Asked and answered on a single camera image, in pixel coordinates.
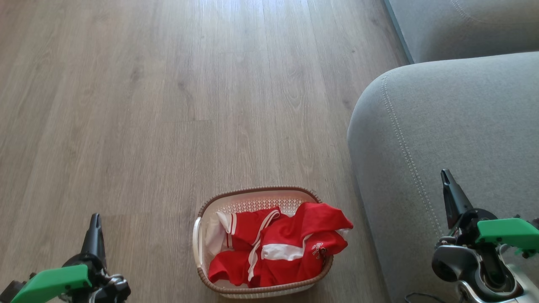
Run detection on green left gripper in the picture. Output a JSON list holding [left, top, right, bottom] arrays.
[[0, 213, 131, 303]]

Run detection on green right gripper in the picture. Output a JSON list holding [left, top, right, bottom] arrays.
[[440, 169, 539, 259]]

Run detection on red shirt with white band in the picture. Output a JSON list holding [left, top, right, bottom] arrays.
[[258, 202, 354, 288]]

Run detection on red shorts with white stripes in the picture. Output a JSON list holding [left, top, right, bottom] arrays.
[[205, 206, 283, 289]]

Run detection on grey fabric sofa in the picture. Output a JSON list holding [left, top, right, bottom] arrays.
[[347, 51, 539, 303]]

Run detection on white woven laundry basket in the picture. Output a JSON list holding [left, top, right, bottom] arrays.
[[192, 186, 334, 300]]

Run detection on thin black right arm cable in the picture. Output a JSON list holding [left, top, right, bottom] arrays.
[[404, 292, 448, 303]]

